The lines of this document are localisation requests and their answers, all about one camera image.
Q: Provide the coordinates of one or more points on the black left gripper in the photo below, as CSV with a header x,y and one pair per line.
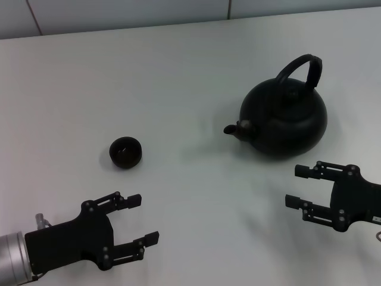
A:
x,y
68,238

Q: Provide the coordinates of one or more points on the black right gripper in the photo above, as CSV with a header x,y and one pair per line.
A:
x,y
357,199

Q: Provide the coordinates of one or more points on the black round teapot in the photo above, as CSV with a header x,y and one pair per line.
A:
x,y
282,125

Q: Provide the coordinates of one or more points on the small dark teacup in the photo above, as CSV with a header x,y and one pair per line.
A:
x,y
125,155

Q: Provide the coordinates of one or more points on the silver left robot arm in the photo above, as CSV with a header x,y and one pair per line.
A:
x,y
12,259

